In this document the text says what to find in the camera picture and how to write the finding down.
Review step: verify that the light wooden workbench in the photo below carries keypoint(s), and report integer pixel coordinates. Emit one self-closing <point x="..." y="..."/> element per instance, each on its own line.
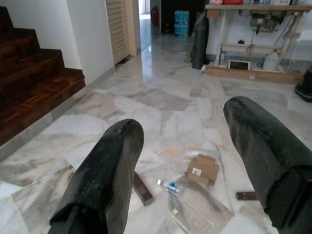
<point x="256" y="73"/>

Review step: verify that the clear plastic water bottle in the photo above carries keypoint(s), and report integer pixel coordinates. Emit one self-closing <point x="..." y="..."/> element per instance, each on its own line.
<point x="170" y="187"/>

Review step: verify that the dark wooden staircase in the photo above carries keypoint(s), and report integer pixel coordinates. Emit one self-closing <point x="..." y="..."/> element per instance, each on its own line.
<point x="29" y="80"/>

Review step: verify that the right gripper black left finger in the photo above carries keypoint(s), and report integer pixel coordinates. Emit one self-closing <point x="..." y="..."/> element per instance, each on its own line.
<point x="107" y="170"/>

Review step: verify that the black vacuum cleaner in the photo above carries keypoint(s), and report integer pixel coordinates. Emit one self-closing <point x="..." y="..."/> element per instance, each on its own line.
<point x="304" y="83"/>

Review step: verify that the clear plastic tray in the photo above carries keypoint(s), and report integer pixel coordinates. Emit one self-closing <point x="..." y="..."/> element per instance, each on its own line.
<point x="190" y="217"/>

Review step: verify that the long dark wooden block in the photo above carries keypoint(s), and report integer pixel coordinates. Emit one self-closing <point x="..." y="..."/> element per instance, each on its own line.
<point x="143" y="190"/>

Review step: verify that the small cardboard box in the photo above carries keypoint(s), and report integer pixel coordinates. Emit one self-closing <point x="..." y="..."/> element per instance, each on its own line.
<point x="202" y="169"/>

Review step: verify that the red container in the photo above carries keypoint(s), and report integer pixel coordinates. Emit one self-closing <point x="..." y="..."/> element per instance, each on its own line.
<point x="231" y="1"/>

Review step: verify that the short dark wooden block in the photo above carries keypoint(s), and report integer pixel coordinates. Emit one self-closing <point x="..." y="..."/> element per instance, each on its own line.
<point x="245" y="195"/>

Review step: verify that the red fire extinguisher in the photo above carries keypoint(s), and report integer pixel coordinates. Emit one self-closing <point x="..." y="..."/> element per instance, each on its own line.
<point x="155" y="15"/>

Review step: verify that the dark green rolled mat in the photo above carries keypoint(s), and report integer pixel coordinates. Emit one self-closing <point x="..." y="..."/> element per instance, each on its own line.
<point x="200" y="41"/>

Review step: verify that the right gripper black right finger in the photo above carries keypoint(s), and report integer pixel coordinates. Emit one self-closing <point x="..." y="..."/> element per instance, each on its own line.
<point x="273" y="158"/>

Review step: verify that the cream louvered door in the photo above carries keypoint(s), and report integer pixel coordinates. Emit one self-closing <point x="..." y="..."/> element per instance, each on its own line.
<point x="119" y="29"/>

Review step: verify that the grey metal machine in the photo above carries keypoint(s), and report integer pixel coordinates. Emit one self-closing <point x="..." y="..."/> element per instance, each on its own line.
<point x="263" y="20"/>

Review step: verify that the white plastic jug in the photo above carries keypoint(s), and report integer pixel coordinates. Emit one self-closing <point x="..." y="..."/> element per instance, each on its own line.
<point x="271" y="61"/>

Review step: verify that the white framed tablet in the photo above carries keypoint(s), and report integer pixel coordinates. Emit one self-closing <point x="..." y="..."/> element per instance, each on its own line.
<point x="239" y="64"/>

